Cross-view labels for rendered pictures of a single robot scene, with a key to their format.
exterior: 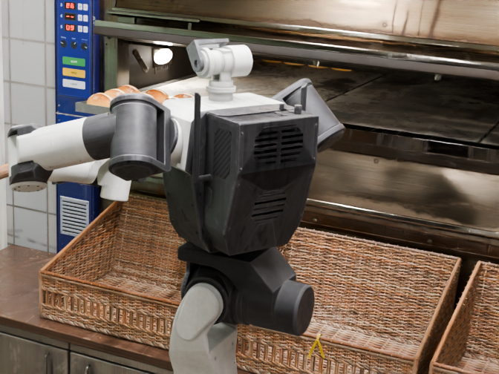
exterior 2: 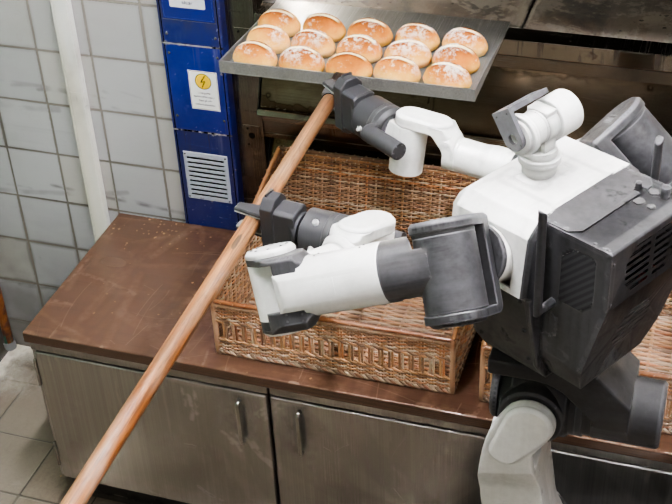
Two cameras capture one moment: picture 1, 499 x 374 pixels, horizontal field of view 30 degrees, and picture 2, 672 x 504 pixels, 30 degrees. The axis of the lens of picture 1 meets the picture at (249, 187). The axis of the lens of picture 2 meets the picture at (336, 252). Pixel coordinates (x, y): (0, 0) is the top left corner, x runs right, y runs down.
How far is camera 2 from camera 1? 0.89 m
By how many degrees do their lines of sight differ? 20
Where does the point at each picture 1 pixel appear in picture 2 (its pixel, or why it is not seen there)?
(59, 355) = (254, 400)
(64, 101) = (175, 26)
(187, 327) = (507, 451)
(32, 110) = (122, 37)
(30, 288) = (180, 298)
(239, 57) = (568, 117)
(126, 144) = (453, 297)
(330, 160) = (582, 89)
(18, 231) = (123, 193)
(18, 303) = not seen: hidden behind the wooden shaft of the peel
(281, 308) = (638, 425)
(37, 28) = not seen: outside the picture
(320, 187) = not seen: hidden behind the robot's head
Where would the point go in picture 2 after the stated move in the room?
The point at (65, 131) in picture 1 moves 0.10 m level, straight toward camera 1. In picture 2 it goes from (351, 274) to (375, 316)
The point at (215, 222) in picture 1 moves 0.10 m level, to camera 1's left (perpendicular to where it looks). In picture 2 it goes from (563, 355) to (496, 362)
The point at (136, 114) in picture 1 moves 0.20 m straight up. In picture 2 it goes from (457, 250) to (460, 123)
